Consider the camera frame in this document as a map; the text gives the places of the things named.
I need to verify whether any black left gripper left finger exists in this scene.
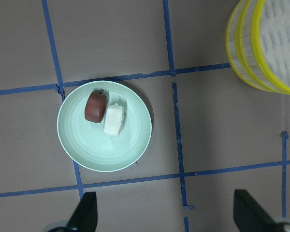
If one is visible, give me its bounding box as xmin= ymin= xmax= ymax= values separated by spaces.
xmin=67 ymin=192 xmax=97 ymax=232

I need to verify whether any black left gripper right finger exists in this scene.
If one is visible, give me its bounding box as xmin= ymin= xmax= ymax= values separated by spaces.
xmin=233 ymin=189 xmax=276 ymax=232

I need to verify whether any white bun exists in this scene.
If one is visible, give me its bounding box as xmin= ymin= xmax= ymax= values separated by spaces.
xmin=103 ymin=103 xmax=124 ymax=136

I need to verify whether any brown bun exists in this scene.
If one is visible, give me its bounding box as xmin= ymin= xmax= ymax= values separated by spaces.
xmin=84 ymin=89 xmax=108 ymax=123

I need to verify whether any yellow steamer layer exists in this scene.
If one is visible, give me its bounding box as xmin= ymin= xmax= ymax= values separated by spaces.
xmin=251 ymin=0 xmax=290 ymax=94
xmin=225 ymin=0 xmax=281 ymax=93

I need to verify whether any light green plate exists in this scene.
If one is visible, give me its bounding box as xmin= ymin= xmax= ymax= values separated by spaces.
xmin=57 ymin=81 xmax=152 ymax=172

